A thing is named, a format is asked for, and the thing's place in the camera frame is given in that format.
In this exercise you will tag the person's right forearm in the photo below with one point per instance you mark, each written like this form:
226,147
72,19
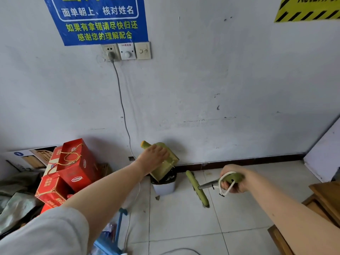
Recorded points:
292,209

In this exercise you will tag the blue wall sign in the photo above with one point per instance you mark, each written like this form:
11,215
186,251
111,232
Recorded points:
101,23

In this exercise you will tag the person's left hand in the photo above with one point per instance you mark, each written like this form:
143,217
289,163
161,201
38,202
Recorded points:
154,156

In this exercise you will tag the wooden desk with drawers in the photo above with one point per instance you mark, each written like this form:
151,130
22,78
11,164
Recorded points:
326,193

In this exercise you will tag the dark brown baseboard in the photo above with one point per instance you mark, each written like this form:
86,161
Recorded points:
239,160

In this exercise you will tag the white wall socket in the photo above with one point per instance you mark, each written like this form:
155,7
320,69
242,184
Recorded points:
106,49

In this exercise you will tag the grey green plastic sack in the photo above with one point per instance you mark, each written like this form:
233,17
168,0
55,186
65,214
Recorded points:
16,204

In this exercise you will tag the plain brown carton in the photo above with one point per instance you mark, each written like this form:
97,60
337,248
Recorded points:
105,169

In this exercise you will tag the person's white shirt sleeve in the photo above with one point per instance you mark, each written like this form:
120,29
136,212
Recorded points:
45,233

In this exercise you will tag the green broom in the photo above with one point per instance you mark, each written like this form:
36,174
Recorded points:
198,191

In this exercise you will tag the red white gift box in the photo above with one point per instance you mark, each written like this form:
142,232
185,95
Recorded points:
51,159

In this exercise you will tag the yellow black striped sign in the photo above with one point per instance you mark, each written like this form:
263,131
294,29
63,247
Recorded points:
310,13

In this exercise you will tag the small white trash bin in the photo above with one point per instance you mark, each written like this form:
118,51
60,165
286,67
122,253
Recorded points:
164,188

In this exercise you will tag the green dustpan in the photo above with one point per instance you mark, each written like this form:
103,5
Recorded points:
170,161

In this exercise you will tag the blue plastic frame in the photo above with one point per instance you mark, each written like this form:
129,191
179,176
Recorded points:
118,228

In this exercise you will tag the white printed carton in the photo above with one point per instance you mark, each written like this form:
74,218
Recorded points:
21,156

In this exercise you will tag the person's right hand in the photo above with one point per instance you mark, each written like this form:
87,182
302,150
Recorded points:
236,168

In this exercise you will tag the person's left forearm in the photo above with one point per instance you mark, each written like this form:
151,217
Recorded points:
106,193

